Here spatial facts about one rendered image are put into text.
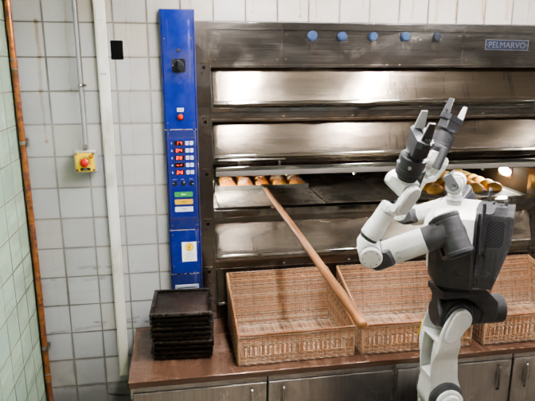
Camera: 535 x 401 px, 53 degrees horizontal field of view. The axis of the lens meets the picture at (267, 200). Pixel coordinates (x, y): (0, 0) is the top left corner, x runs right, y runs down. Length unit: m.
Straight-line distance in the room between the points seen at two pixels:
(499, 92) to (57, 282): 2.48
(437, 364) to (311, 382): 0.62
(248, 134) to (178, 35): 0.57
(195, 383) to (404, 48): 1.90
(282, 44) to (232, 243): 1.03
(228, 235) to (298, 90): 0.82
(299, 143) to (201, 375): 1.21
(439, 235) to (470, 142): 1.28
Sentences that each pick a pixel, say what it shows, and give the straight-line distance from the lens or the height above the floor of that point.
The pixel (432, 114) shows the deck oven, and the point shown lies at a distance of 3.00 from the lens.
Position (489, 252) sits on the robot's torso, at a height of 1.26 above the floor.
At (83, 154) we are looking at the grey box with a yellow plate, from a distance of 2.67.
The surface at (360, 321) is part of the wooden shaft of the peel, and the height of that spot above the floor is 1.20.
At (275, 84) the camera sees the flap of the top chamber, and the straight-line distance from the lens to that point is 2.73.
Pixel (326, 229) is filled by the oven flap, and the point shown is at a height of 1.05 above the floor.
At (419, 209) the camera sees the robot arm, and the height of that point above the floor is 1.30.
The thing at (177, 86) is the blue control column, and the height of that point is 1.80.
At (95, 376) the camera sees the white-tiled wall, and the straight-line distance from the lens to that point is 3.15.
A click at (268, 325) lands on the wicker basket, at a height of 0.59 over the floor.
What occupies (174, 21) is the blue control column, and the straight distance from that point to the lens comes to 2.66.
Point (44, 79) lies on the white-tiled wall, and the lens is 2.75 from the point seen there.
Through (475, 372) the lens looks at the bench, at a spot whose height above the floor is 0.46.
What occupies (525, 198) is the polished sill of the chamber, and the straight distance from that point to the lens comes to 3.37.
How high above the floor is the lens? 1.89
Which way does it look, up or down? 14 degrees down
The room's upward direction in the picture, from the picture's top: straight up
